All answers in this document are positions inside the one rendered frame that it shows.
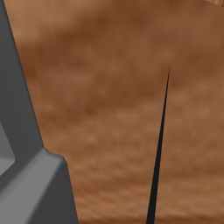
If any thin black strip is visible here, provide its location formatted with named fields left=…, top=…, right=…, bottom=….
left=145, top=65, right=172, bottom=224

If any brown wooden cupboard panel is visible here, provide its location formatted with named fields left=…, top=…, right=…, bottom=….
left=3, top=0, right=224, bottom=224

